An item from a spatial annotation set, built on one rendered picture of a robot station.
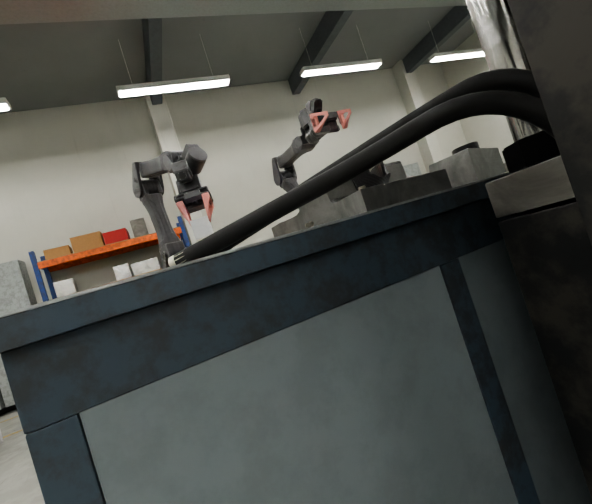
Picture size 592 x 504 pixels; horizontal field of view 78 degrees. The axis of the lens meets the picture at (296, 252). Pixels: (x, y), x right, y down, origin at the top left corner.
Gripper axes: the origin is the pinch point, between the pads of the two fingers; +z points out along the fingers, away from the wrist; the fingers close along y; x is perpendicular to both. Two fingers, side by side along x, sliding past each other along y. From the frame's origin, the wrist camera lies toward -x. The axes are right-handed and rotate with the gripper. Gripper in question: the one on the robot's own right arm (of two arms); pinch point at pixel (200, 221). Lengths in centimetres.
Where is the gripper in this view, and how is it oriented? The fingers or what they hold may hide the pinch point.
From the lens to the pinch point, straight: 107.9
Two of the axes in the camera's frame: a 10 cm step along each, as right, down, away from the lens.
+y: 9.4, -3.3, 1.0
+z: 3.4, 8.2, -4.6
